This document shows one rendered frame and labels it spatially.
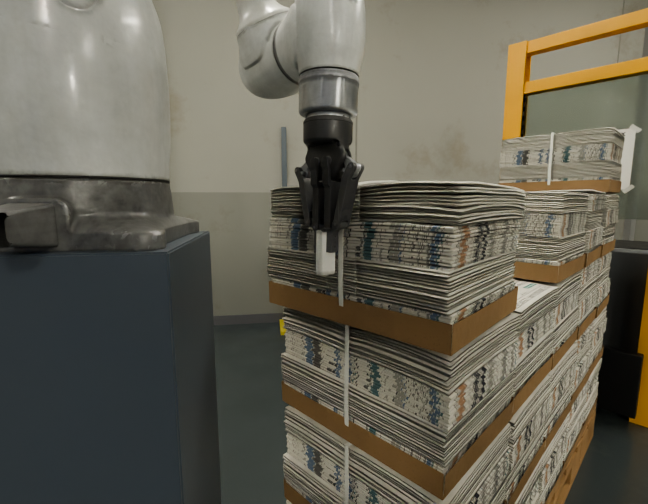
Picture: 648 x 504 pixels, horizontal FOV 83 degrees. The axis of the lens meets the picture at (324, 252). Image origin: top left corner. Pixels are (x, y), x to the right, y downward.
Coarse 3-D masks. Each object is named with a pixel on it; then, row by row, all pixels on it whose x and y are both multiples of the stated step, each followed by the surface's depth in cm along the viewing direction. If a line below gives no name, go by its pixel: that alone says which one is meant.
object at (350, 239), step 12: (348, 228) 58; (348, 240) 58; (336, 252) 60; (348, 252) 59; (336, 264) 60; (348, 264) 58; (336, 276) 60; (348, 276) 58; (336, 288) 60; (348, 288) 59
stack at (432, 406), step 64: (320, 320) 68; (512, 320) 67; (576, 320) 112; (320, 384) 70; (384, 384) 59; (448, 384) 51; (512, 384) 72; (576, 384) 120; (320, 448) 72; (448, 448) 53; (512, 448) 75; (576, 448) 135
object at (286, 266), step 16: (272, 192) 70; (288, 192) 67; (272, 208) 70; (288, 208) 67; (272, 224) 71; (288, 224) 67; (304, 224) 65; (272, 240) 71; (288, 240) 68; (304, 240) 65; (272, 256) 71; (288, 256) 67; (304, 256) 64; (272, 272) 71; (288, 272) 68; (304, 272) 65; (304, 288) 66; (320, 288) 63
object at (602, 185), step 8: (504, 184) 152; (512, 184) 150; (520, 184) 148; (528, 184) 146; (536, 184) 144; (544, 184) 142; (552, 184) 140; (560, 184) 138; (568, 184) 136; (576, 184) 135; (584, 184) 133; (592, 184) 131; (600, 184) 130; (608, 184) 128; (616, 184) 138; (608, 248) 140; (600, 256) 132; (608, 296) 152; (600, 304) 137; (600, 312) 140; (600, 352) 151; (592, 368) 142; (592, 408) 152; (584, 424) 140
